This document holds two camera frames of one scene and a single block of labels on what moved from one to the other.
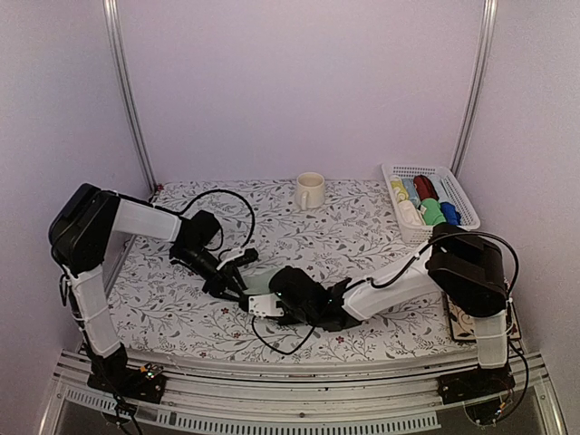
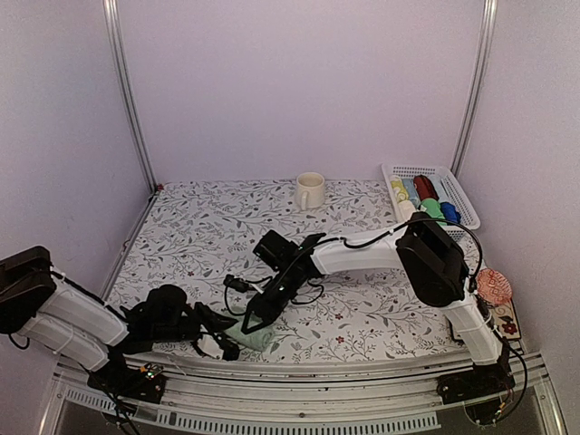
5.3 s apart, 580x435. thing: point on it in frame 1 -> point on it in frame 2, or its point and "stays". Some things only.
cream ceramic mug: (310, 189) stays
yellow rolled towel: (401, 192) stays
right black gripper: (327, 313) -> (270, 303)
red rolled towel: (425, 188) stays
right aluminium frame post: (488, 29) stays
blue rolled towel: (451, 216) stays
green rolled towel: (433, 214) stays
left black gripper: (223, 280) -> (214, 322)
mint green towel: (259, 285) -> (257, 340)
